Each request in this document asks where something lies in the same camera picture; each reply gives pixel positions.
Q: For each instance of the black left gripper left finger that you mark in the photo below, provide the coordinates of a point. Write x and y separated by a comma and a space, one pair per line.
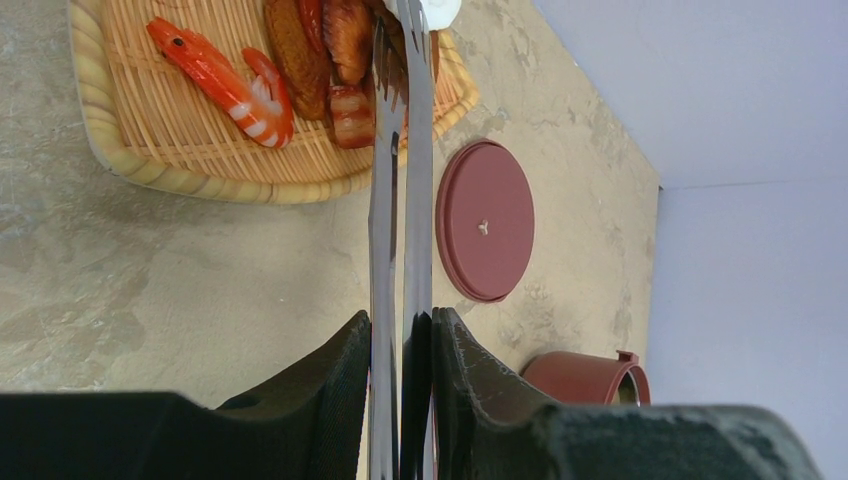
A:
303, 423

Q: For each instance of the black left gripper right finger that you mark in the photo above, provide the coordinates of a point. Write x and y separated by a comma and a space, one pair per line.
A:
492, 424

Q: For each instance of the steel food tongs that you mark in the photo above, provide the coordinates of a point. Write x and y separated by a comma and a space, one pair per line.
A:
401, 438

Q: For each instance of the white round rice cracker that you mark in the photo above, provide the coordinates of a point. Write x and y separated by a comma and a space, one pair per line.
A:
439, 14

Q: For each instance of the orange fried chicken wing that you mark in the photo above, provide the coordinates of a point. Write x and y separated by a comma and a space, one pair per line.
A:
348, 35

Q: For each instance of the dark red steel lunch pot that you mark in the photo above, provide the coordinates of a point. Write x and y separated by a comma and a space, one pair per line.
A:
576, 378

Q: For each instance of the dark red round lid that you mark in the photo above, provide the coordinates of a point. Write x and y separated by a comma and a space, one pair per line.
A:
485, 221

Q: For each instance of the red white shrimp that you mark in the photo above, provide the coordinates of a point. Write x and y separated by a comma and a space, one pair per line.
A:
260, 107

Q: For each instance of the orange fried cutlet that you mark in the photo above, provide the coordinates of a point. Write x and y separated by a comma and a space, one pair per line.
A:
306, 71

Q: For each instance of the red chili pepper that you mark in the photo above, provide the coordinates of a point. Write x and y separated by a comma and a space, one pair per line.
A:
311, 16

